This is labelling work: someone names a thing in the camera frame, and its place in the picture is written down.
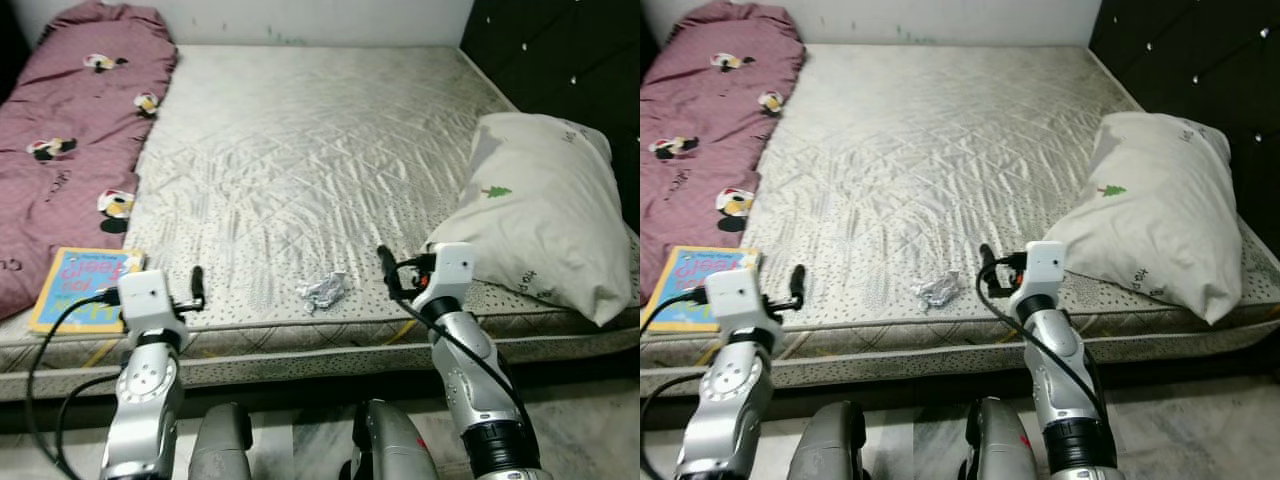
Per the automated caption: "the white paper trash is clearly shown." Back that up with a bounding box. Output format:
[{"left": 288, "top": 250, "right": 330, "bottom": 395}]
[
  {"left": 298, "top": 272, "right": 349, "bottom": 312},
  {"left": 916, "top": 272, "right": 963, "bottom": 310}
]

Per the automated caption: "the colourful children's book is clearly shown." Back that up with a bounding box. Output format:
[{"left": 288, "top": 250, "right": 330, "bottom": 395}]
[
  {"left": 28, "top": 247, "right": 147, "bottom": 334},
  {"left": 645, "top": 245, "right": 762, "bottom": 333}
]

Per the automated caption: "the cream pillow with green tree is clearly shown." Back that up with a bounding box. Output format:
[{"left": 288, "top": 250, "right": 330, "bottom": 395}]
[{"left": 427, "top": 112, "right": 638, "bottom": 327}]

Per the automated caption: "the mauve cartoon print blanket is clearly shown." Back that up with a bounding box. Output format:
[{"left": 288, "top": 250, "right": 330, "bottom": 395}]
[
  {"left": 640, "top": 0, "right": 807, "bottom": 303},
  {"left": 0, "top": 0, "right": 179, "bottom": 321}
]

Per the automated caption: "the grey quilted mattress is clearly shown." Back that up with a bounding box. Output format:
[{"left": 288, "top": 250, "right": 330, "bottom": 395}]
[
  {"left": 640, "top": 44, "right": 1280, "bottom": 397},
  {"left": 0, "top": 44, "right": 641, "bottom": 401}
]

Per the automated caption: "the black bed base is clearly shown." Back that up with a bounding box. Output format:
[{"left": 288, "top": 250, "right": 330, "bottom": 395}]
[
  {"left": 640, "top": 345, "right": 1280, "bottom": 426},
  {"left": 0, "top": 350, "right": 641, "bottom": 433}
]

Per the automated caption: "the grey left robot leg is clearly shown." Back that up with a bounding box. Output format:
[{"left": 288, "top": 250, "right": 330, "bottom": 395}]
[
  {"left": 788, "top": 402, "right": 868, "bottom": 480},
  {"left": 188, "top": 403, "right": 255, "bottom": 480}
]

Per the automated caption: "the grey robot leg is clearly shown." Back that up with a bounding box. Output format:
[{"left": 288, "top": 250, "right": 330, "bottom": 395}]
[
  {"left": 960, "top": 397, "right": 1041, "bottom": 480},
  {"left": 350, "top": 399, "right": 441, "bottom": 480},
  {"left": 788, "top": 402, "right": 868, "bottom": 480},
  {"left": 188, "top": 403, "right": 255, "bottom": 480}
]

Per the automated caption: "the grey right robot leg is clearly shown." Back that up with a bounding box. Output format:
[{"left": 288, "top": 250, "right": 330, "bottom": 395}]
[
  {"left": 960, "top": 397, "right": 1041, "bottom": 480},
  {"left": 350, "top": 399, "right": 441, "bottom": 480}
]

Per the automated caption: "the black tufted headboard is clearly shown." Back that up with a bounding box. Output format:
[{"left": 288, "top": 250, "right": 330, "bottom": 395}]
[
  {"left": 460, "top": 0, "right": 641, "bottom": 233},
  {"left": 1088, "top": 0, "right": 1280, "bottom": 257}
]

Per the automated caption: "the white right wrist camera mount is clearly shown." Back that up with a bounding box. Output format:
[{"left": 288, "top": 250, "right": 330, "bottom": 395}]
[
  {"left": 413, "top": 243, "right": 475, "bottom": 311},
  {"left": 1008, "top": 241, "right": 1068, "bottom": 307}
]

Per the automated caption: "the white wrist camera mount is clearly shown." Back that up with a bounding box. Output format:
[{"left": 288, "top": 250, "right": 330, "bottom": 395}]
[
  {"left": 117, "top": 270, "right": 187, "bottom": 347},
  {"left": 704, "top": 268, "right": 784, "bottom": 349},
  {"left": 1008, "top": 241, "right": 1068, "bottom": 307},
  {"left": 413, "top": 243, "right": 475, "bottom": 311}
]

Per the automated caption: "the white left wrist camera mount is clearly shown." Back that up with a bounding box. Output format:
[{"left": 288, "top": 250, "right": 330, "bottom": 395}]
[
  {"left": 117, "top": 270, "right": 187, "bottom": 347},
  {"left": 704, "top": 268, "right": 784, "bottom": 349}
]

